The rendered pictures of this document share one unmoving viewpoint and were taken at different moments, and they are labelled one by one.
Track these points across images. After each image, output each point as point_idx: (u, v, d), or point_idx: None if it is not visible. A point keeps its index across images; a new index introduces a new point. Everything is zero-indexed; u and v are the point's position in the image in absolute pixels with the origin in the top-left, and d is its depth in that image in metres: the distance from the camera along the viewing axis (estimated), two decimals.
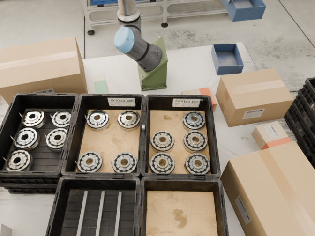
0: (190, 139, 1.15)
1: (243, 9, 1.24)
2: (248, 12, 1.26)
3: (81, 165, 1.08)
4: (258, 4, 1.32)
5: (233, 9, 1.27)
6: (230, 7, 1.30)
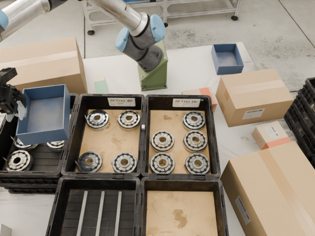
0: (190, 139, 1.15)
1: (29, 135, 0.85)
2: (40, 136, 0.87)
3: (81, 165, 1.08)
4: (67, 116, 0.93)
5: (19, 131, 0.88)
6: (24, 123, 0.91)
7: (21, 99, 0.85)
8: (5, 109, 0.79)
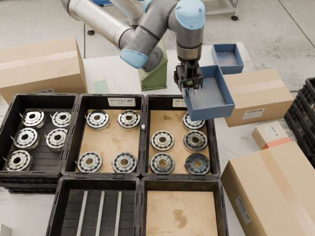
0: (190, 139, 1.15)
1: (204, 109, 0.90)
2: (211, 112, 0.92)
3: (81, 165, 1.08)
4: (226, 94, 0.98)
5: (190, 107, 0.92)
6: (188, 101, 0.96)
7: None
8: (195, 84, 0.83)
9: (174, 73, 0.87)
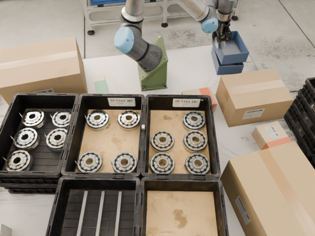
0: (190, 139, 1.15)
1: (230, 55, 1.48)
2: (234, 57, 1.49)
3: (81, 165, 1.08)
4: (243, 48, 1.55)
5: (221, 55, 1.50)
6: (219, 52, 1.53)
7: None
8: (226, 37, 1.41)
9: (213, 32, 1.44)
